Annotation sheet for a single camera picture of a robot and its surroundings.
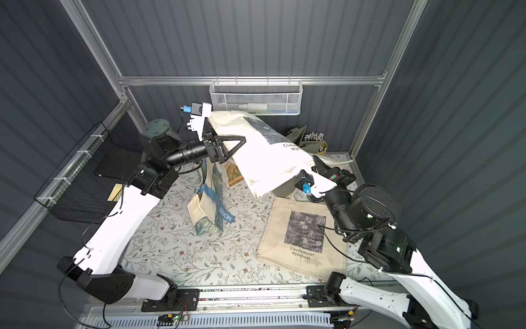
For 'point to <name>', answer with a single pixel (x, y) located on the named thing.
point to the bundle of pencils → (314, 136)
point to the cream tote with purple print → (300, 234)
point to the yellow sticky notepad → (116, 193)
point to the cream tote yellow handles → (233, 174)
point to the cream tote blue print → (207, 225)
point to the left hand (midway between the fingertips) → (240, 136)
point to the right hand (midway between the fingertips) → (324, 156)
